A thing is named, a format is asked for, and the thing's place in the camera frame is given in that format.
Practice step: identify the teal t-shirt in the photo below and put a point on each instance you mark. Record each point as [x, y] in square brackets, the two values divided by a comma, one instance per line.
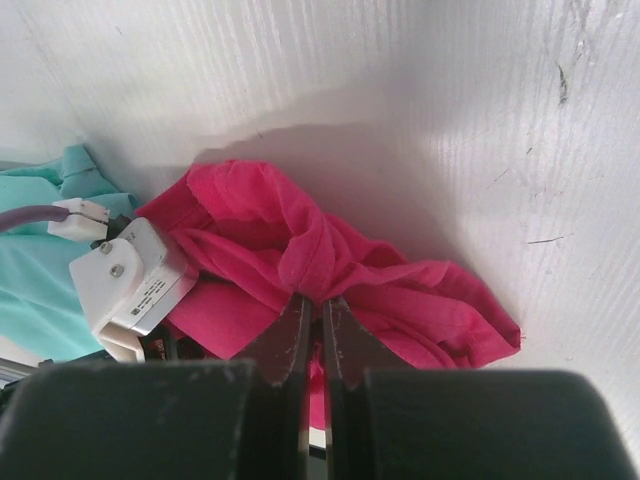
[40, 311]

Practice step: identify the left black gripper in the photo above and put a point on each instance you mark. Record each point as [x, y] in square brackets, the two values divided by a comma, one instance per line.
[167, 343]

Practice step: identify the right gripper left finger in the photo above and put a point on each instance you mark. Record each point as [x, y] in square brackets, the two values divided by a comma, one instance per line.
[244, 418]

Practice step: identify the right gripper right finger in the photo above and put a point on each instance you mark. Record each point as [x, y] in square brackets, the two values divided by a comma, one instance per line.
[387, 420]

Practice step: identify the pink t-shirt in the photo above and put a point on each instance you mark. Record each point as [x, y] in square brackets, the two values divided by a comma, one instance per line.
[256, 239]

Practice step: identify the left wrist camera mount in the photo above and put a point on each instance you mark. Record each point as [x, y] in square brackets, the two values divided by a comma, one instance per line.
[129, 284]

